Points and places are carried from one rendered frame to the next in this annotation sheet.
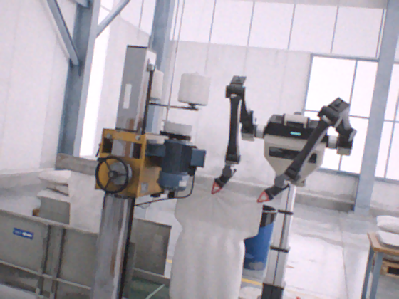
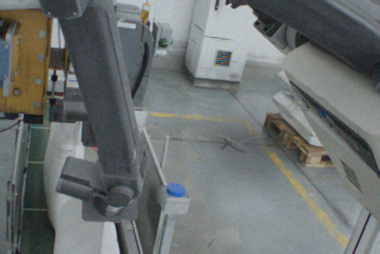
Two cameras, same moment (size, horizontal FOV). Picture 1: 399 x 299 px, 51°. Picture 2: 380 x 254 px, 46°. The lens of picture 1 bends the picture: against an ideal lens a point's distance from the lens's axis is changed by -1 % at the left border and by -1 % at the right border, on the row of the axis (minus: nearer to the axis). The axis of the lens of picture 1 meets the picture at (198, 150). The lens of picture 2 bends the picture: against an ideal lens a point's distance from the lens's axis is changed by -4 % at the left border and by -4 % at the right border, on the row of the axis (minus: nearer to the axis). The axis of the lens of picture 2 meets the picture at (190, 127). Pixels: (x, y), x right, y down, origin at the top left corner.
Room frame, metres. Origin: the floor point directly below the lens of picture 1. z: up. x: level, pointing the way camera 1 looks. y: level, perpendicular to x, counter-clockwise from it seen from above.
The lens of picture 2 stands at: (1.94, -1.07, 1.60)
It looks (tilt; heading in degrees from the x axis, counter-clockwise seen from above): 23 degrees down; 53
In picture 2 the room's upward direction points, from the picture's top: 12 degrees clockwise
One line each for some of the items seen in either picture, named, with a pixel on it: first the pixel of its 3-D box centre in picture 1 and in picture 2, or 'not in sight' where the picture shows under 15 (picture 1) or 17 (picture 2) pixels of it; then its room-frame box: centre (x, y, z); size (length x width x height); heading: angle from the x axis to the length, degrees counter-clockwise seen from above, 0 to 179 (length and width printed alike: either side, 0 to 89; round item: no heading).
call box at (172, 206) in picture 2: not in sight; (174, 199); (2.70, -0.05, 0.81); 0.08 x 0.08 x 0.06; 73
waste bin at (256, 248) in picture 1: (252, 235); not in sight; (4.60, -0.73, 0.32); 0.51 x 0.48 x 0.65; 163
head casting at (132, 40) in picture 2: not in sight; (105, 47); (2.55, 0.26, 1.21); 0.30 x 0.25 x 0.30; 73
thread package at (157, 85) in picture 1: (149, 84); not in sight; (2.33, 0.32, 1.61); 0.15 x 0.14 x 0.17; 73
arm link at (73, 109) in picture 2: (230, 164); (90, 96); (2.32, -0.19, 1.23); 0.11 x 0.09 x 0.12; 163
